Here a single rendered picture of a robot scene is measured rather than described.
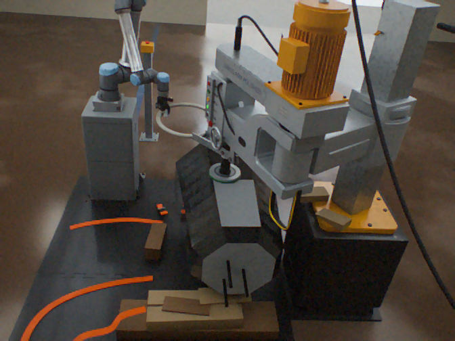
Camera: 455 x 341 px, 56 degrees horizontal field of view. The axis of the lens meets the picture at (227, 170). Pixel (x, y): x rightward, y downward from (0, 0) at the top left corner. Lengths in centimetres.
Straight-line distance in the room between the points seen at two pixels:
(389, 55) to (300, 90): 66
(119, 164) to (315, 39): 234
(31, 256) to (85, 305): 68
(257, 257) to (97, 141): 176
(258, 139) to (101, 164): 186
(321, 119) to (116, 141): 212
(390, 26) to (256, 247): 138
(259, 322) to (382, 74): 170
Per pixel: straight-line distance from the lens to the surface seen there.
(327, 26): 182
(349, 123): 236
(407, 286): 368
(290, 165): 209
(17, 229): 387
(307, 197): 280
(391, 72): 240
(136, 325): 290
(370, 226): 278
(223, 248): 249
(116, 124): 355
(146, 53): 451
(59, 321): 312
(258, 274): 268
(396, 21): 237
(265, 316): 298
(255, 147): 228
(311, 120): 188
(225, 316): 281
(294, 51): 179
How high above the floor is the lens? 243
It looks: 33 degrees down
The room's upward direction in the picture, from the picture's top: 6 degrees clockwise
